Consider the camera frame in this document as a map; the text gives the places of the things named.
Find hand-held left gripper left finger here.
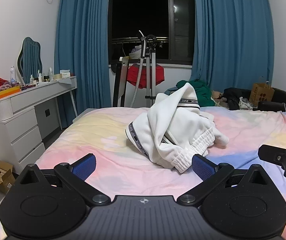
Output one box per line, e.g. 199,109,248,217
14,153,111,207

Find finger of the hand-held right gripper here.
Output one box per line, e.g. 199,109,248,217
258,144,286,178

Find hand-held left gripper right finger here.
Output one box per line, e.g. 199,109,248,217
177,154,275,207

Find white pants with striped trim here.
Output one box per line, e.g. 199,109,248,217
125,82,230,173

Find black clothes pile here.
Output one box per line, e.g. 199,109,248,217
220,87,256,110

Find green clothes pile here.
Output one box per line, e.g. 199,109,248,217
175,79,216,107

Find mixed clothes pile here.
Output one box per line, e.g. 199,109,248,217
165,86,184,96

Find pastel tie-dye bedspread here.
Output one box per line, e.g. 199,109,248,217
0,106,286,240

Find black sofa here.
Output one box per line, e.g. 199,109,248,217
258,87,286,112

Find white patterned cloth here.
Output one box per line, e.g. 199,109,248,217
239,97,254,110

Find brown paper bag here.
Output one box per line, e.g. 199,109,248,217
249,76,275,105

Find white dresser with drawers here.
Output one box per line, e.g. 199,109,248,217
0,76,78,174

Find beige plush toy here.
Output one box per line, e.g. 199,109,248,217
212,90,228,106

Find cardboard box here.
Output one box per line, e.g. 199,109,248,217
0,160,16,194

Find beige tissue box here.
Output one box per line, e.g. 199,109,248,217
54,69,71,81

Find row of cosmetic bottles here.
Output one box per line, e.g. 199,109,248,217
29,67,55,85

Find red cloth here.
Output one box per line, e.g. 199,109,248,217
127,64,165,89

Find orange tray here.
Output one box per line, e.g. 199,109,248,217
0,85,21,98

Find purple fluffy scrunchie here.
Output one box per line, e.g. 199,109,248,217
0,81,18,91

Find garment steamer stand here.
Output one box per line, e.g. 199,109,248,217
129,30,165,108

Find wavy vanity mirror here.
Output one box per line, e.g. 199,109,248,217
17,37,43,84

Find pale cloth bundle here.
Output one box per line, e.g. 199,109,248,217
129,45,144,58

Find metal railing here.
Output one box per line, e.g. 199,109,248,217
112,36,170,44

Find dark window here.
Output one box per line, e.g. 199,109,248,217
108,0,196,67

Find black upright frame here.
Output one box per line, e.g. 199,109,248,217
112,56,131,108

